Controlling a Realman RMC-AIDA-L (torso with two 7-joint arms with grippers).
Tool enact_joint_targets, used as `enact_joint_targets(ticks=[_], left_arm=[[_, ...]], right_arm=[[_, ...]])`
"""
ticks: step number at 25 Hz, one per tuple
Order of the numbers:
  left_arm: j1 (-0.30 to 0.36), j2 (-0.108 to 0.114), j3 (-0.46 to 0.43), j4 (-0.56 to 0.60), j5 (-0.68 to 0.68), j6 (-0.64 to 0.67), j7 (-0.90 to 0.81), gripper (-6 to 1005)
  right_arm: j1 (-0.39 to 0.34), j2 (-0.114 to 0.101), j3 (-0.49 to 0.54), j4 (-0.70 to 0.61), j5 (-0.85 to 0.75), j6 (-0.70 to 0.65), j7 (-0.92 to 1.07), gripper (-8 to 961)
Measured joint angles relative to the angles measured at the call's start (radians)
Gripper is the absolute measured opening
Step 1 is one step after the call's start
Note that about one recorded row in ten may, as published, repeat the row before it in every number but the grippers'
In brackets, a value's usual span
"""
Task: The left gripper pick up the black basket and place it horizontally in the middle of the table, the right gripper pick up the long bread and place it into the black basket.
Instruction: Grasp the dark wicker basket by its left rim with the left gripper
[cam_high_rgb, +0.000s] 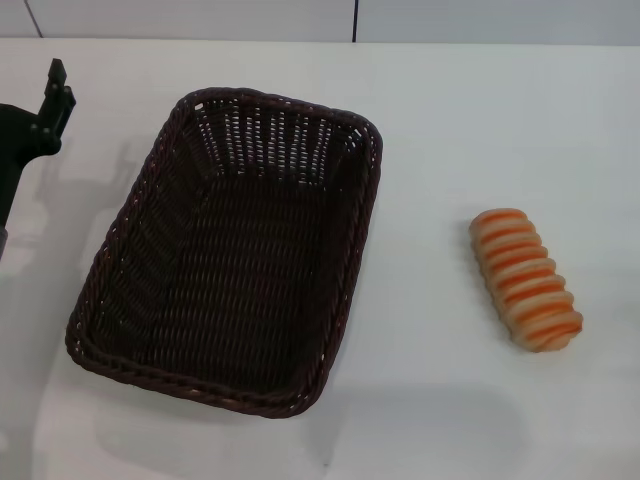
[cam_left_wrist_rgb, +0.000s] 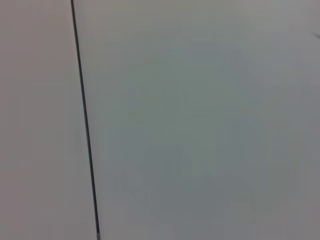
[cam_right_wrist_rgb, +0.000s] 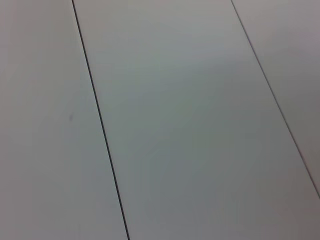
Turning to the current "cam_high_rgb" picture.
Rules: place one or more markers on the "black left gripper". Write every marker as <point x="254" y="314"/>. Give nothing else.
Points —
<point x="15" y="135"/>

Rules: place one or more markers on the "dark brown woven basket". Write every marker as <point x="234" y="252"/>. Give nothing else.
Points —
<point x="235" y="280"/>

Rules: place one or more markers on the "orange striped bread loaf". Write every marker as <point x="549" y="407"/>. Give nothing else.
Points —
<point x="527" y="285"/>

